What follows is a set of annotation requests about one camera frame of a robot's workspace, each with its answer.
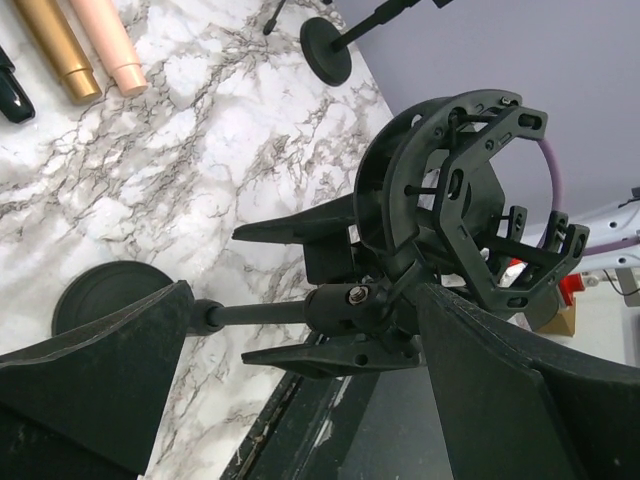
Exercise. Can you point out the gold microphone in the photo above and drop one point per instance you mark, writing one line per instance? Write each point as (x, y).
(52, 34)

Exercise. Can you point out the beige microphone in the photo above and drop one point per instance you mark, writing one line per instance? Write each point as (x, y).
(106, 32)

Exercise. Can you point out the black microphone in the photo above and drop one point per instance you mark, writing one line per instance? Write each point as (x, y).
(15, 104)

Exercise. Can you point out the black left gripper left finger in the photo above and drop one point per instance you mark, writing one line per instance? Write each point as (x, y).
(89, 402)

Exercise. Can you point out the black tripod shock-mount stand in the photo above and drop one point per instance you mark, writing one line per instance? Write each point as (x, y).
(272, 21)

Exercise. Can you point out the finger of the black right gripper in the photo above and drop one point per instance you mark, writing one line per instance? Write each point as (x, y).
(322, 231)
(338, 357)

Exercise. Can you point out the black stand holding beige microphone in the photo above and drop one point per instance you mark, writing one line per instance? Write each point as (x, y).
(326, 49)

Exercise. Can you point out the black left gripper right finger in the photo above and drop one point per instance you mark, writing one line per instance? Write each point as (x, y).
(497, 415)

